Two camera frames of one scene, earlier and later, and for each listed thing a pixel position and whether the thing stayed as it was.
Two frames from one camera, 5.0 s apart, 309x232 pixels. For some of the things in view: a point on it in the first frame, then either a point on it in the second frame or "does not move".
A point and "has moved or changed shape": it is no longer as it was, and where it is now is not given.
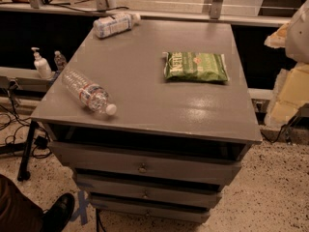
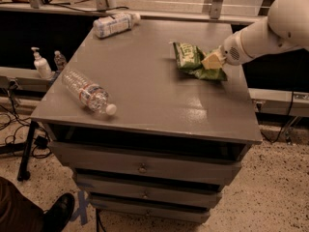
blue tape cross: (83, 203) does not move
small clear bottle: (59, 60) does not move
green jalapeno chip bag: (195, 67) has moved or changed shape
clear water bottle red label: (91, 95) does not move
